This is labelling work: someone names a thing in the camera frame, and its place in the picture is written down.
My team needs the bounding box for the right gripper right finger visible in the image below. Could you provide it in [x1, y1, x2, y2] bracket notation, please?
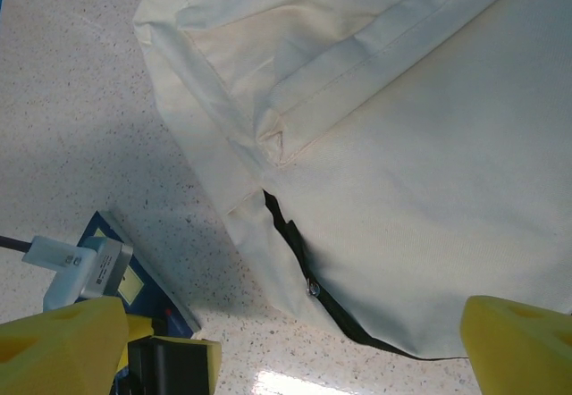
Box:
[462, 295, 572, 395]

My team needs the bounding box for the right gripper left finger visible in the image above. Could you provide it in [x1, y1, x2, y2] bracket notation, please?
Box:
[0, 296, 130, 395]

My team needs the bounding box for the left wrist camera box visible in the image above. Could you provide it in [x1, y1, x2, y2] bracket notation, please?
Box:
[21, 235, 135, 311]

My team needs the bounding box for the cream canvas backpack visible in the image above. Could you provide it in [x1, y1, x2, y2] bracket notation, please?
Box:
[132, 0, 572, 363]

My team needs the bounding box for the blue book with yellow label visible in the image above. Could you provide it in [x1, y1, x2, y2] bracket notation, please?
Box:
[78, 209, 200, 395]

